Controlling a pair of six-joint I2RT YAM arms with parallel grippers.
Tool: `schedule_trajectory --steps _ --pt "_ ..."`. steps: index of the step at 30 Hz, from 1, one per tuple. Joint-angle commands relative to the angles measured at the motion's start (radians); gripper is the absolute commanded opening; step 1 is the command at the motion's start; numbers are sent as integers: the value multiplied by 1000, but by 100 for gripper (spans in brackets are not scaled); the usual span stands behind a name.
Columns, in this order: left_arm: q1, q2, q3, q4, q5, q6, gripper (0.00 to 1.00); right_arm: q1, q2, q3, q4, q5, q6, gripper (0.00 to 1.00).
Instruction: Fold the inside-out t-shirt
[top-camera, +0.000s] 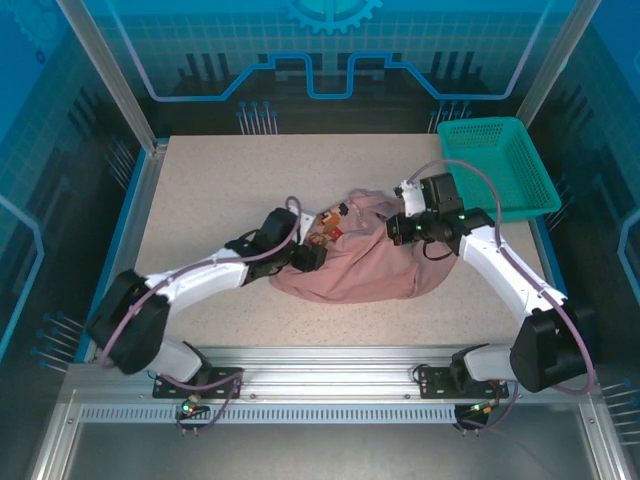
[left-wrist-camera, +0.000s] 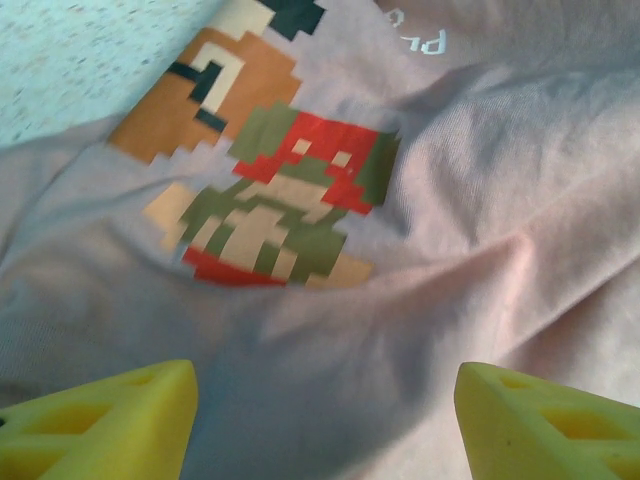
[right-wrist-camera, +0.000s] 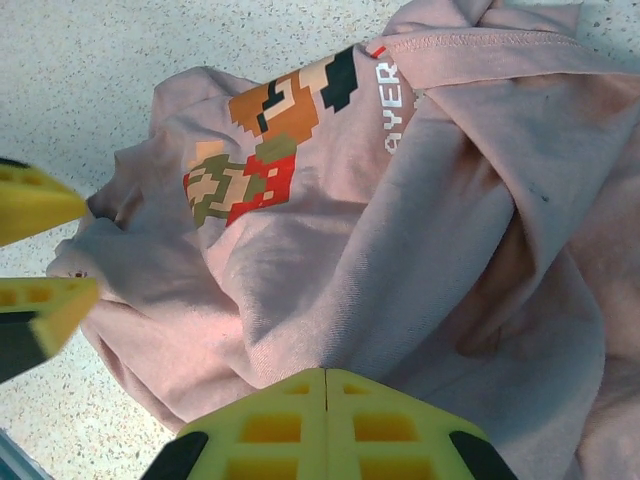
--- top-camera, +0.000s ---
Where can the pink t-shirt with pixel print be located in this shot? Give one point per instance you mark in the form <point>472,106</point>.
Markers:
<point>360,270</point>

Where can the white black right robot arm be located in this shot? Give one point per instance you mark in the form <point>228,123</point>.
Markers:
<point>500,270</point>

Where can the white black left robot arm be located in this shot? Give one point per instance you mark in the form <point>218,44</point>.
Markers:
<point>200,280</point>

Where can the teal plastic mesh basket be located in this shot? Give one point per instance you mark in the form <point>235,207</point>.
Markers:
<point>500,170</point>

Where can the blue table side trim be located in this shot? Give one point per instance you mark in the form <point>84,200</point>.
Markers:
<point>550,260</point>
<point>130,190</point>

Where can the small connector with LED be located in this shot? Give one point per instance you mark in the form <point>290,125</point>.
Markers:
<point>482,407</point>
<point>189,407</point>

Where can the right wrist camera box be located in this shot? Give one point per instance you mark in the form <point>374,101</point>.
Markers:
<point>412,200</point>

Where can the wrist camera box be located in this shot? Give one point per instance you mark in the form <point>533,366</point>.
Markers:
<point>412,200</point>
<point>307,222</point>

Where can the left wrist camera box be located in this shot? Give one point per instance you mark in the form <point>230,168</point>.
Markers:
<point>307,222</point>

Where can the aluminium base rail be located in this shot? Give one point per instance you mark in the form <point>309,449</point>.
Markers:
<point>325,370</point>

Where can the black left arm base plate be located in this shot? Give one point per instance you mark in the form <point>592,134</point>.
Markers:
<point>225,375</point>

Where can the aluminium frame post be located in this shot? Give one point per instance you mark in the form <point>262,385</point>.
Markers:
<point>559,60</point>
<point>117,85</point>

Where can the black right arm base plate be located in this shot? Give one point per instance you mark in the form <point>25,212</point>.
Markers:
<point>430,382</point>

